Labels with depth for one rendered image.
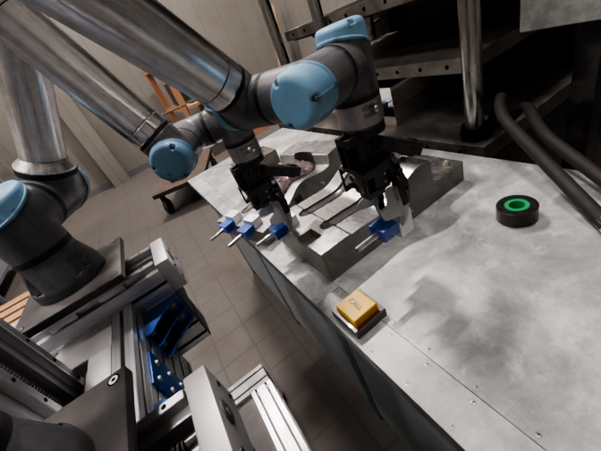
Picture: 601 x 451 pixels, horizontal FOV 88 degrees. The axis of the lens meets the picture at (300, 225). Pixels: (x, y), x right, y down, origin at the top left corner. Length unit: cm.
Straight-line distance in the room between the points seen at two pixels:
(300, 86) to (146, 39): 17
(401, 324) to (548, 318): 24
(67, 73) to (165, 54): 24
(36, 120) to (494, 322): 95
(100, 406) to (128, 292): 37
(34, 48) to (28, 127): 24
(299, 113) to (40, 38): 41
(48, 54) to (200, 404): 54
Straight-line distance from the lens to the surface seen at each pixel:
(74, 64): 64
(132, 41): 42
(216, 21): 736
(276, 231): 83
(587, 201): 85
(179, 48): 43
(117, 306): 84
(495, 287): 70
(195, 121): 73
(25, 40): 65
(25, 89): 83
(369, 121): 52
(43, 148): 86
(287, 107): 41
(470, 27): 116
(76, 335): 88
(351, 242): 75
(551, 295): 70
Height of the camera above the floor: 133
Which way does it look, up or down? 32 degrees down
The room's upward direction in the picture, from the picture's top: 24 degrees counter-clockwise
